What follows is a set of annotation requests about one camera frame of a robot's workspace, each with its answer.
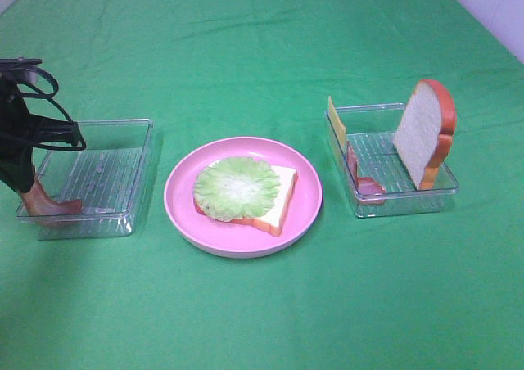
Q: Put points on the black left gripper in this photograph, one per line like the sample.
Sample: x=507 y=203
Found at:
x=21 y=130

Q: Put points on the bacon strip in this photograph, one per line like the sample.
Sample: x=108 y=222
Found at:
x=366 y=186
x=38 y=203

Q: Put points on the green lettuce leaf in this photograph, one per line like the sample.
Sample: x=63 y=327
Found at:
x=236 y=187

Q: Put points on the toast bread slice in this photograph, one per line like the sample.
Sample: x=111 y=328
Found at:
x=425 y=133
x=273 y=220

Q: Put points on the yellow cheese slice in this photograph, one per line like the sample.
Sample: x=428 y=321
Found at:
x=337 y=125

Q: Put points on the left clear plastic tray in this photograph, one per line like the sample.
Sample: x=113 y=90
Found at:
x=110 y=177

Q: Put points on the clear plastic tray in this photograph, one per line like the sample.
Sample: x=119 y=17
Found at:
x=110 y=177
x=370 y=129

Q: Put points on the pink round plate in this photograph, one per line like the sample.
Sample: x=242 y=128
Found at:
x=240 y=241

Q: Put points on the right clear plastic tray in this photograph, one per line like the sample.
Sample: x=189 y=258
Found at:
x=370 y=129

